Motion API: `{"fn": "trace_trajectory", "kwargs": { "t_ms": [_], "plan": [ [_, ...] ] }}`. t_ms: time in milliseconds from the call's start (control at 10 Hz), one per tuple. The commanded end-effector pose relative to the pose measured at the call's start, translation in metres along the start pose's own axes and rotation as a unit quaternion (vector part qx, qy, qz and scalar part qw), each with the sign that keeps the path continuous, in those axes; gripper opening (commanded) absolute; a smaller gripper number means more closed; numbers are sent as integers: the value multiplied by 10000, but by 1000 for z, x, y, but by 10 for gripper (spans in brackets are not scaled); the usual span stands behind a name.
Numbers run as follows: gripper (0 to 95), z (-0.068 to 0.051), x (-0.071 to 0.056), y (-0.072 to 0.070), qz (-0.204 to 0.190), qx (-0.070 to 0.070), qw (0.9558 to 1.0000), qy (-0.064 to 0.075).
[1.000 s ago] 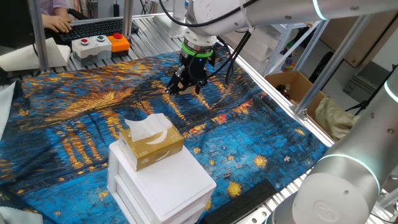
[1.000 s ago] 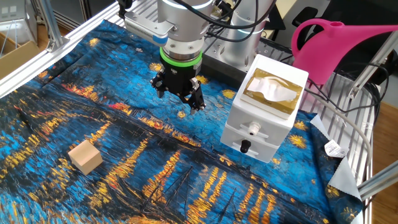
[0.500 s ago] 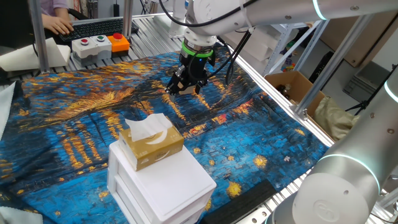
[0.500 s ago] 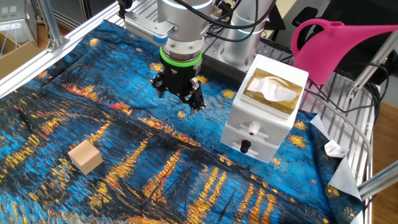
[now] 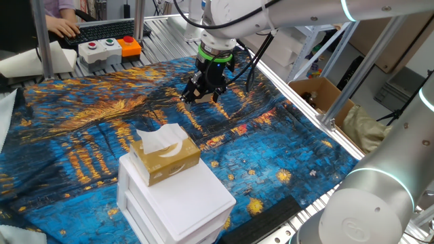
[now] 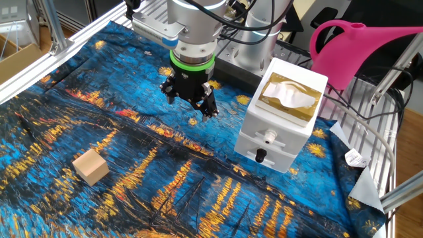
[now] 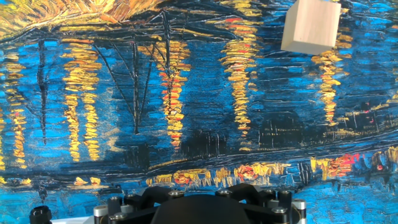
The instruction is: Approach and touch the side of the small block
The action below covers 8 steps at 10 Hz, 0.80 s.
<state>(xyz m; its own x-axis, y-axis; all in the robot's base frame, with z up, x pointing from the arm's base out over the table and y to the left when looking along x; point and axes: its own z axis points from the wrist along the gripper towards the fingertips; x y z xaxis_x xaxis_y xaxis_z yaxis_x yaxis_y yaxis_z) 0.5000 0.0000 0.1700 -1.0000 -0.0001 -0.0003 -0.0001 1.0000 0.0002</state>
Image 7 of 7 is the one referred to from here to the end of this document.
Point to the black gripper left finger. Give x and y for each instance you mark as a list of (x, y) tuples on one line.
[(130, 208)]

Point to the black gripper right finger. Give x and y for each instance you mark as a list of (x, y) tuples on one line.
[(273, 208)]

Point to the small light wooden block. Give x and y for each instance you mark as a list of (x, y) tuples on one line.
[(311, 25)]

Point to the starry night painting cloth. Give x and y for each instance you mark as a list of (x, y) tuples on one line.
[(199, 93)]

